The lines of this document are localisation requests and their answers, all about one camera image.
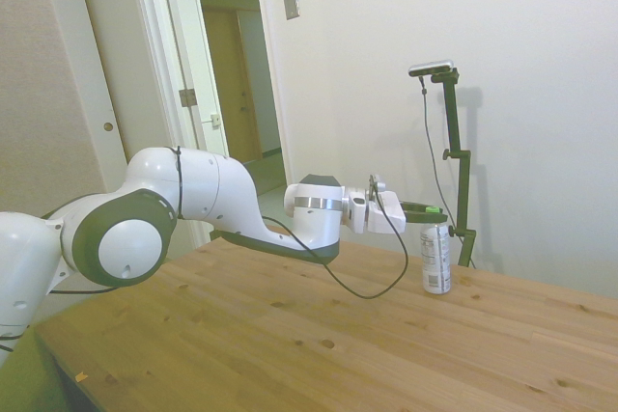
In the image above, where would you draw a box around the white gripper block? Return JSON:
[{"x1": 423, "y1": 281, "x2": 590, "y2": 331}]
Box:
[{"x1": 364, "y1": 190, "x2": 450, "y2": 236}]

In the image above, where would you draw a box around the clear water bottle green cap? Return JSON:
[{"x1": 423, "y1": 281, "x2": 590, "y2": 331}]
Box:
[{"x1": 417, "y1": 206, "x2": 453, "y2": 296}]

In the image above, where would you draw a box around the brown wooden hallway door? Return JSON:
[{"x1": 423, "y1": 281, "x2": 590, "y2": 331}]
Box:
[{"x1": 201, "y1": 5, "x2": 265, "y2": 165}]

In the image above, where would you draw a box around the white room door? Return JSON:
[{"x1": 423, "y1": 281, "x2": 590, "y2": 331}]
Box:
[{"x1": 71, "y1": 0, "x2": 192, "y2": 261}]

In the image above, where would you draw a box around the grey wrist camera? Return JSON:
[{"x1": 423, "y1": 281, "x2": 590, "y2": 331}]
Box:
[{"x1": 367, "y1": 173, "x2": 388, "y2": 202}]

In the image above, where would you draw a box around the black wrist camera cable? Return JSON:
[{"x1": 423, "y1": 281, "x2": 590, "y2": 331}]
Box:
[{"x1": 0, "y1": 145, "x2": 411, "y2": 353}]

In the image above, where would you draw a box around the black jointed camera stand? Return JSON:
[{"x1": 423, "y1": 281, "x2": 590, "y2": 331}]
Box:
[{"x1": 429, "y1": 69, "x2": 480, "y2": 269}]

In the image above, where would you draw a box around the grey stereo camera bar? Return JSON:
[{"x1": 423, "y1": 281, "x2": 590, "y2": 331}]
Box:
[{"x1": 407, "y1": 59, "x2": 457, "y2": 79}]

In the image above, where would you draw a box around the white door frame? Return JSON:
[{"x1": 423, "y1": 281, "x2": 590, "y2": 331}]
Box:
[{"x1": 158, "y1": 0, "x2": 296, "y2": 244}]

